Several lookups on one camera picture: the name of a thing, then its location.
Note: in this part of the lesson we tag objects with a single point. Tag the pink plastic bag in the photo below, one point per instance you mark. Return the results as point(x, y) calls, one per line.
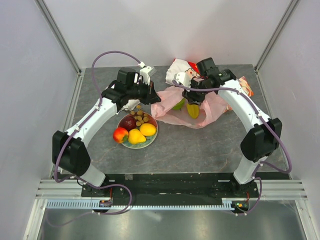
point(210, 110)

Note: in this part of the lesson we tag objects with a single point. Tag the cartoon print folded cloth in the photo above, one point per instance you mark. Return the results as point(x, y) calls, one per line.
point(180, 65)

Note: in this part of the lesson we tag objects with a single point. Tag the orange floral folded cloth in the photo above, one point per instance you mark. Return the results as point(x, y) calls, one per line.
point(245, 88)

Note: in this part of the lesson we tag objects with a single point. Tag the dark red fake fruit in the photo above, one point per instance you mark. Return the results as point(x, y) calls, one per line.
point(128, 123)

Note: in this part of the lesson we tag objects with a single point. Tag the white folded towel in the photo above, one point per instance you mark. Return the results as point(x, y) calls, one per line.
point(130, 105)

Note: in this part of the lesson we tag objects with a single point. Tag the yellow fake lemon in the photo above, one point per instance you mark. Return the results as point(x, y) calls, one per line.
point(148, 129)

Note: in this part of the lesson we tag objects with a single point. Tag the green fake fruit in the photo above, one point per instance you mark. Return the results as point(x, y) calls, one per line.
point(179, 105)

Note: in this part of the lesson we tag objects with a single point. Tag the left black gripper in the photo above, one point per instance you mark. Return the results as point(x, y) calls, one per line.
point(151, 96)

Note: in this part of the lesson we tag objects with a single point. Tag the yellow fake pear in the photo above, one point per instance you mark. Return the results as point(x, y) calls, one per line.
point(136, 137)

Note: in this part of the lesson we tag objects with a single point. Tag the brown longan bunch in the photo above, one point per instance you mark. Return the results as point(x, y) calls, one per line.
point(139, 115)

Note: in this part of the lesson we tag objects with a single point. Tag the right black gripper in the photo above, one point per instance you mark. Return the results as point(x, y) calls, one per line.
point(191, 98)

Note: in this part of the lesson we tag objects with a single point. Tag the red fake apple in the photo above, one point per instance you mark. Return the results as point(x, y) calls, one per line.
point(120, 135)

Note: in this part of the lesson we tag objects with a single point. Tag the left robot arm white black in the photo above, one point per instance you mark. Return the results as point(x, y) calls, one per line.
point(69, 148)

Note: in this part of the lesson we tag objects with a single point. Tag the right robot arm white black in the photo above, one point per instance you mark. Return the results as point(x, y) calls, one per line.
point(262, 131)

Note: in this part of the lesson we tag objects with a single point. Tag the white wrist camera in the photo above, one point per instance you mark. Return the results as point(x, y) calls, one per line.
point(146, 72)
point(182, 79)

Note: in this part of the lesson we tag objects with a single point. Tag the red teal floral plate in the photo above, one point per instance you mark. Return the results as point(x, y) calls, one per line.
point(149, 139)

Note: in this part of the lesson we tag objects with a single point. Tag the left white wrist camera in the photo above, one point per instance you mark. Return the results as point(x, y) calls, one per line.
point(146, 72)

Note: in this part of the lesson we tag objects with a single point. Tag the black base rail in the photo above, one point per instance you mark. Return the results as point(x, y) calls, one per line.
point(216, 185)

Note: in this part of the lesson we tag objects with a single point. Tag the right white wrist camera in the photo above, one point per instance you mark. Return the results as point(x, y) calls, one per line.
point(182, 79)

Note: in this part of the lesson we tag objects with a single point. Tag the yellow green star fruit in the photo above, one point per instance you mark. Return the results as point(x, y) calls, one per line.
point(193, 110)

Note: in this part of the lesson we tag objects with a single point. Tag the grey cable duct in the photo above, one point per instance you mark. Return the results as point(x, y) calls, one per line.
point(96, 204)

